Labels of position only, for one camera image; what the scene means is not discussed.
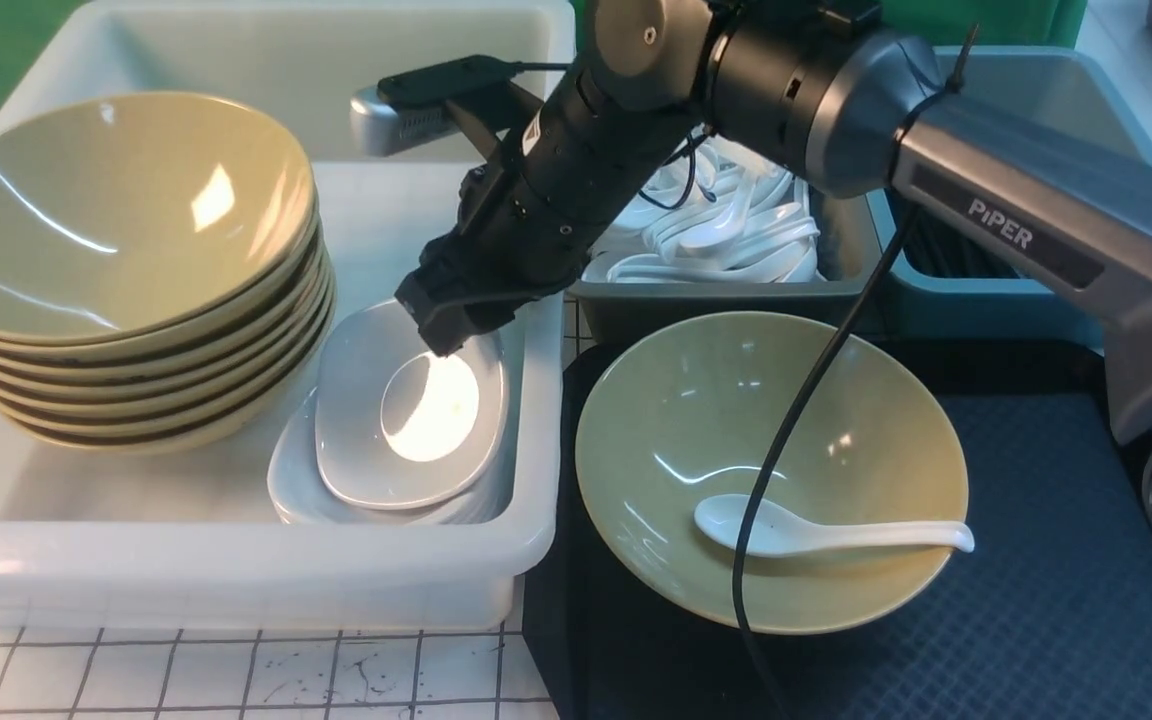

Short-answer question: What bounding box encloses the white square sauce dish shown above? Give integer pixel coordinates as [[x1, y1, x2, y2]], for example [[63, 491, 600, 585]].
[[314, 300, 509, 511]]

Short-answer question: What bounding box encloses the blue-grey chopstick bin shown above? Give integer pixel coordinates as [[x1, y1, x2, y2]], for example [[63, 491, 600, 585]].
[[858, 46, 1152, 350]]

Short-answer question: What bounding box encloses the large white plastic tub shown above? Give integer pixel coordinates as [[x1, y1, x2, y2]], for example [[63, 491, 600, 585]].
[[0, 1, 573, 634]]

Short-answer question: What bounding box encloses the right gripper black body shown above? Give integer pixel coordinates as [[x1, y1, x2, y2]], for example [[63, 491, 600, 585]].
[[396, 70, 698, 357]]

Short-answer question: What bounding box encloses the pile of white spoons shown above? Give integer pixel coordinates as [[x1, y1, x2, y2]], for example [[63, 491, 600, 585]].
[[581, 135, 824, 285]]

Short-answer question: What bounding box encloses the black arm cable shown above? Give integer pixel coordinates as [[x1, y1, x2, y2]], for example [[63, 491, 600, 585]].
[[732, 25, 982, 720]]

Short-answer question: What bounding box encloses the grey-brown spoon bin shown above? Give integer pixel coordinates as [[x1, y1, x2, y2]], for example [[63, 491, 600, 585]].
[[564, 50, 882, 344]]

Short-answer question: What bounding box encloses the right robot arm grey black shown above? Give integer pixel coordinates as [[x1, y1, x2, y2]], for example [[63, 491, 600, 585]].
[[396, 1, 1152, 526]]

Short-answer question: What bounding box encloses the stack of yellow bowls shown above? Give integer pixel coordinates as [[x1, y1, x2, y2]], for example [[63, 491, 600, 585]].
[[0, 200, 336, 456]]

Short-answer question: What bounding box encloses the green backdrop cloth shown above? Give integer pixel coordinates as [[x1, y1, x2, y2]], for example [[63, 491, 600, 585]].
[[0, 1, 1087, 106]]

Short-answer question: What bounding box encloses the stack of white sauce dishes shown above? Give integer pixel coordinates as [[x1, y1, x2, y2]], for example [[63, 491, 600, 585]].
[[268, 388, 515, 526]]

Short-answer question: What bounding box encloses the black serving tray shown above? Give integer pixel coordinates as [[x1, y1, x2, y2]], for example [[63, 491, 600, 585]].
[[522, 340, 1152, 719]]

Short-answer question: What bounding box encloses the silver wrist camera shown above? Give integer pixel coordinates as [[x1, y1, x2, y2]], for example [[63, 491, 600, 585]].
[[349, 54, 567, 160]]

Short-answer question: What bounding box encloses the white ceramic soup spoon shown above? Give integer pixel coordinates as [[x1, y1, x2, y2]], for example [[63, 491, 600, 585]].
[[692, 495, 977, 559]]

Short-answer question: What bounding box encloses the bundle of black chopsticks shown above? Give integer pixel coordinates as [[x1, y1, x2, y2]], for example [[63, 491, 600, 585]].
[[904, 211, 1024, 279]]

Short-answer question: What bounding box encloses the yellow noodle bowl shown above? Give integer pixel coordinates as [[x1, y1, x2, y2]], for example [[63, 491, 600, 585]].
[[575, 313, 969, 635]]

